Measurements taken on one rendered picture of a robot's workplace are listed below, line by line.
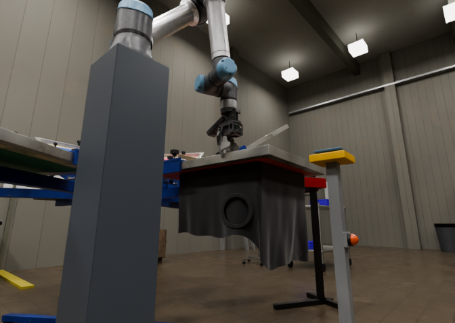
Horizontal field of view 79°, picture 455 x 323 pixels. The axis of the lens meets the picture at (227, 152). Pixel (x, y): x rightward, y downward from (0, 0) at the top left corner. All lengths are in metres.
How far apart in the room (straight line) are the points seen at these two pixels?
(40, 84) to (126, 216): 5.34
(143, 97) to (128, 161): 0.20
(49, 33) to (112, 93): 5.69
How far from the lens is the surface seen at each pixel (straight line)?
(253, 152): 1.08
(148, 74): 0.91
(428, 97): 10.63
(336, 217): 1.08
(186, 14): 1.33
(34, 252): 5.64
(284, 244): 1.29
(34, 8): 6.65
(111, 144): 0.78
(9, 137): 1.13
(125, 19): 1.04
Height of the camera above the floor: 0.71
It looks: 14 degrees up
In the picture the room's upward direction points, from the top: straight up
